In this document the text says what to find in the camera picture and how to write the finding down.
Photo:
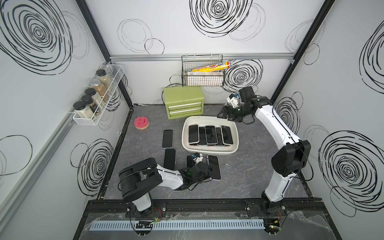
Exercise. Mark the white box in basket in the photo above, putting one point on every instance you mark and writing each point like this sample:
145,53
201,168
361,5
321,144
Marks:
205,74

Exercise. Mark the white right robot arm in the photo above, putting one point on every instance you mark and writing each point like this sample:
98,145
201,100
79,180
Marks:
292,153

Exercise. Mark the extra black phone in box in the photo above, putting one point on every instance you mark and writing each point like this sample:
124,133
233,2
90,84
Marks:
219,137

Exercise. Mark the spice jar dark contents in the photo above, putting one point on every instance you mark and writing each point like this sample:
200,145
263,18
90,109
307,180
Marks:
89,101

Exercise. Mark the spice jar white contents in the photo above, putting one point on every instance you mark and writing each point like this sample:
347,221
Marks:
96,96

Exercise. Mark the green metal drawer toolbox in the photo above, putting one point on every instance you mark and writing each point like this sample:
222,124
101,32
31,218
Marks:
184,102

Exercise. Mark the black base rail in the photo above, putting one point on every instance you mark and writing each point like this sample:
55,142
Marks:
250,207

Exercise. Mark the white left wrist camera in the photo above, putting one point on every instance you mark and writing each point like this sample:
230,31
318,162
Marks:
197,158

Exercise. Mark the pink smiley sponge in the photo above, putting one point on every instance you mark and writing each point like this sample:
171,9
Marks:
141,123

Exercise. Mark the spice jar black lid rear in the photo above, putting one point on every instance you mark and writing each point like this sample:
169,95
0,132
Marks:
104,79

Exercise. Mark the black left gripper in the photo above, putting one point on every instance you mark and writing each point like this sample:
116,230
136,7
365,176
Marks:
207,172

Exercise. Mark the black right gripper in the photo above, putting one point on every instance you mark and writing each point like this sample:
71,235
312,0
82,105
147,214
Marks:
229,116

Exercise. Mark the spice jar black lid front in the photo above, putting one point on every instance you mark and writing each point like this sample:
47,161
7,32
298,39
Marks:
82,110

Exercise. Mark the clear wall spice shelf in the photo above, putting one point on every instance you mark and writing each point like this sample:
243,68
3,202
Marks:
106,117

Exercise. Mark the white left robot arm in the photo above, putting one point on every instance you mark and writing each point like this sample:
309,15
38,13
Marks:
137,180

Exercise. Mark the spice jar black lid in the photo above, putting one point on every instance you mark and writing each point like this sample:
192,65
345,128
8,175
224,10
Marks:
104,79
82,110

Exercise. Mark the grey slotted cable duct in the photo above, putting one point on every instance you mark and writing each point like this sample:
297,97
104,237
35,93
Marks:
244,224

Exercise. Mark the black wire wall basket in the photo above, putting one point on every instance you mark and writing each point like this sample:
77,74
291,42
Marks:
201,79

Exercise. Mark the spice jar brown contents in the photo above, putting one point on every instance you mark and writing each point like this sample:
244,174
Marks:
100,88

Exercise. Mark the white plastic storage box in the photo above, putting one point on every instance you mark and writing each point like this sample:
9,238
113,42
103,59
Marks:
203,121

